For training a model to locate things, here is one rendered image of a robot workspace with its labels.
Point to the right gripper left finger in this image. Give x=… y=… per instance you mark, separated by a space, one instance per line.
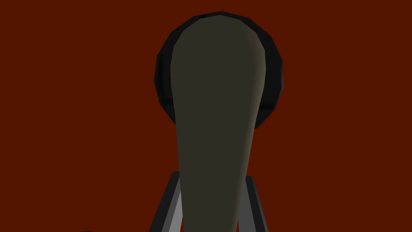
x=169 y=207

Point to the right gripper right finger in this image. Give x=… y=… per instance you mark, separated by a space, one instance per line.
x=252 y=209

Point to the dark red door leaf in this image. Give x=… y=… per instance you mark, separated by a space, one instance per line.
x=64 y=112

